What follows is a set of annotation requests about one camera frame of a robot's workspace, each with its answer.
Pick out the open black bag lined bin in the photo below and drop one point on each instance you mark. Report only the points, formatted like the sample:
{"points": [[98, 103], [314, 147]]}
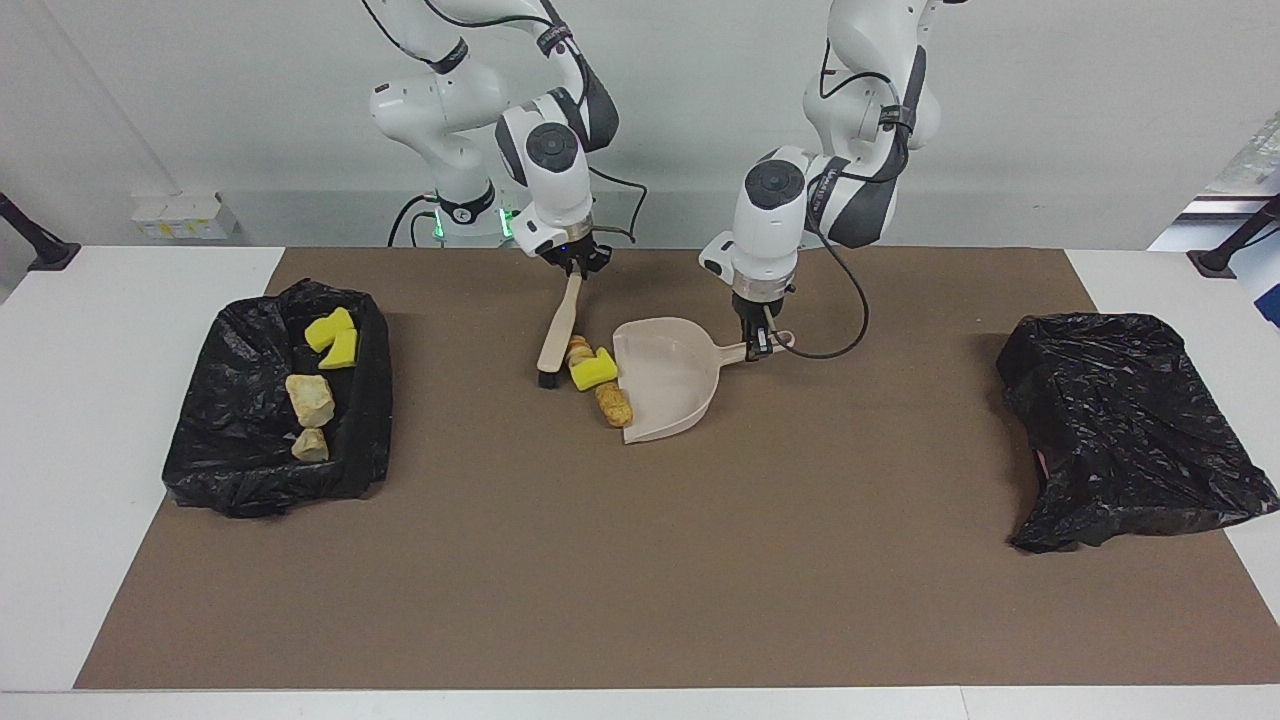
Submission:
{"points": [[240, 470]]}

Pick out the crumpled black garbage bag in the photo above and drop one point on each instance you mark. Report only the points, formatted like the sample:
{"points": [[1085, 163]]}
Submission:
{"points": [[1120, 430]]}

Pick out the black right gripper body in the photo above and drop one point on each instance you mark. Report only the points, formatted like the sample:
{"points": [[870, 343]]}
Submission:
{"points": [[575, 253]]}

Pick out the black stand foot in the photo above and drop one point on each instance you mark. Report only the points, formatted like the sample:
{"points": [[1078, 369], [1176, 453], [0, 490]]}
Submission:
{"points": [[40, 245], [1235, 245]]}

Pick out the beige plastic dustpan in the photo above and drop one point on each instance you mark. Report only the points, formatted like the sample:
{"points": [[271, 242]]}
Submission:
{"points": [[665, 380]]}

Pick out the pale cream foam chunk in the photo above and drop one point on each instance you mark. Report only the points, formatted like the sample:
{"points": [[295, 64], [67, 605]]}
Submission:
{"points": [[577, 350]]}

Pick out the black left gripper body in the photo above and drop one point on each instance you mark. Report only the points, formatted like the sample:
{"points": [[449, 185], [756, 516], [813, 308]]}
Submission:
{"points": [[763, 307]]}

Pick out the brown table mat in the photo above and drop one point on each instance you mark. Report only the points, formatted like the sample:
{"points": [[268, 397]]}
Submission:
{"points": [[640, 560]]}

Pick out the yellow sponge piece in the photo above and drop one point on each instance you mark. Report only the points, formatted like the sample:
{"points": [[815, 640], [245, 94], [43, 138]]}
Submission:
{"points": [[342, 352], [325, 328], [592, 370]]}

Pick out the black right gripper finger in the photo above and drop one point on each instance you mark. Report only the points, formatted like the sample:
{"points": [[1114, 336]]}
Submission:
{"points": [[597, 268], [571, 274]]}

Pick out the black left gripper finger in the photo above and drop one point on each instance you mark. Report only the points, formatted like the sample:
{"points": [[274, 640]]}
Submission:
{"points": [[752, 340], [769, 338]]}

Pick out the white wall power strip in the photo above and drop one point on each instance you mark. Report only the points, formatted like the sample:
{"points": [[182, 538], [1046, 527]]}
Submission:
{"points": [[185, 218]]}

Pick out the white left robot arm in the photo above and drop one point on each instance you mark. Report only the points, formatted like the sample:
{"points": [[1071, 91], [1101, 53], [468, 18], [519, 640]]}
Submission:
{"points": [[770, 220]]}

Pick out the orange brown foam chunk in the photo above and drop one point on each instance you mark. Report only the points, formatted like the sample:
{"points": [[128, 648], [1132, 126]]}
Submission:
{"points": [[615, 405]]}

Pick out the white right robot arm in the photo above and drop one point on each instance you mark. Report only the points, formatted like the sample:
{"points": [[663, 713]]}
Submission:
{"points": [[440, 100]]}

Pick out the beige hand brush black bristles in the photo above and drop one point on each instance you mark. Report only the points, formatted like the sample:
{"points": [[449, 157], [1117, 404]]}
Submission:
{"points": [[560, 335]]}

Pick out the beige foam chunk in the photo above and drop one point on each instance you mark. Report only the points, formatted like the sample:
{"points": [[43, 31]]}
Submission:
{"points": [[310, 400], [310, 446]]}

